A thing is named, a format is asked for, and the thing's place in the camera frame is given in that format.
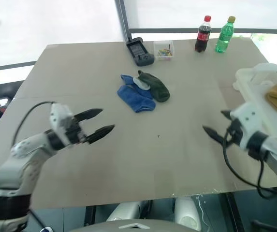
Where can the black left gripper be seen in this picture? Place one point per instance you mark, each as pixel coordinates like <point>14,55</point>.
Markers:
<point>76,134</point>

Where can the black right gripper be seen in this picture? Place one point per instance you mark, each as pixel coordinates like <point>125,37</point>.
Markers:
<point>235,133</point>

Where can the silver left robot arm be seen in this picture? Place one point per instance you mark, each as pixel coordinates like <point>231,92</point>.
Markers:
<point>19,164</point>

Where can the large blue sock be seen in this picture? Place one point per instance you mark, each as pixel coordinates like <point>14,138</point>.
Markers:
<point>135,101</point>

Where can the white plastic basket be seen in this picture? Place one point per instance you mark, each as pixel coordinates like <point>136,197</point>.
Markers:
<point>256,91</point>

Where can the small blue sock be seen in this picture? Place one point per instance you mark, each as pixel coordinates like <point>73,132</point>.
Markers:
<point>126,79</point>

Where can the dark green sock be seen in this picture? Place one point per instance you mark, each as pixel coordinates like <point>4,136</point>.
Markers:
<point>157,89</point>

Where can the black handheld game device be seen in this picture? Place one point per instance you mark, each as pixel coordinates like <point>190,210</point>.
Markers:
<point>139,52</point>

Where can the green bottle yellow cap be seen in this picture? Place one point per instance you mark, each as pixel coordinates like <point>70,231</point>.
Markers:
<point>224,36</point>

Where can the cola bottle red cap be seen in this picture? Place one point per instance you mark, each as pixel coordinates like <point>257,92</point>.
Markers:
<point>202,36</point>

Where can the colourful small clips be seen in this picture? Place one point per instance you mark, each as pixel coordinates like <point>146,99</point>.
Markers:
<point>164,53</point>

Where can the silver rounded robot part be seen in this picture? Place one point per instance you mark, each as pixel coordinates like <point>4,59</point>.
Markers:
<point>127,211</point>
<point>186,213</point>

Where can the clear plastic box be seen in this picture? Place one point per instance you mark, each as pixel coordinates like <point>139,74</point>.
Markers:
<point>162,45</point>

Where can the grey robot chest plate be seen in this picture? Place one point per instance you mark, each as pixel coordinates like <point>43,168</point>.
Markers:
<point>119,227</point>

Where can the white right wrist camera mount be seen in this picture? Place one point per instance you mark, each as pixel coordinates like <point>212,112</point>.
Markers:
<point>247,118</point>

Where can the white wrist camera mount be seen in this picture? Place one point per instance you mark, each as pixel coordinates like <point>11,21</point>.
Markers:
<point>59,116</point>
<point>247,118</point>

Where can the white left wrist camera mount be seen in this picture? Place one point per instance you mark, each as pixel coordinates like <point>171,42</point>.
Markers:
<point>59,116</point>

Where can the grey window rail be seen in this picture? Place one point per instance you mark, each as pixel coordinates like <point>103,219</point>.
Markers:
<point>7,66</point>

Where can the grey window frame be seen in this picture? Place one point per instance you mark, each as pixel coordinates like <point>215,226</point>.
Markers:
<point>125,19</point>

